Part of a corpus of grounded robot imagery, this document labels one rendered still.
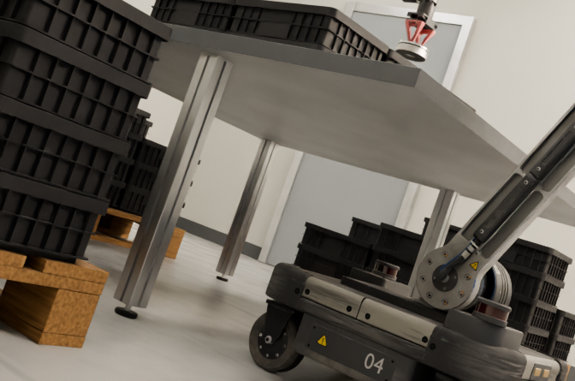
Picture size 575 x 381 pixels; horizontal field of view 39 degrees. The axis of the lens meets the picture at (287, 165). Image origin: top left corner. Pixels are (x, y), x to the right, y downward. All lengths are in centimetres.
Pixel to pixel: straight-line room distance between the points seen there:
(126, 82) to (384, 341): 74
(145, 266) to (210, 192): 474
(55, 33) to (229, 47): 63
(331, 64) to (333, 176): 432
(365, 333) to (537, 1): 431
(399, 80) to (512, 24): 422
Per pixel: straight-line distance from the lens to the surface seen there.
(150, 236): 196
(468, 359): 165
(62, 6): 136
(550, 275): 356
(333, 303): 179
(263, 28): 241
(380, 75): 164
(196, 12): 264
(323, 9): 229
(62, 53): 135
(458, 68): 580
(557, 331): 388
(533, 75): 562
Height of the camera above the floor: 33
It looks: 4 degrees up
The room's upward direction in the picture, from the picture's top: 19 degrees clockwise
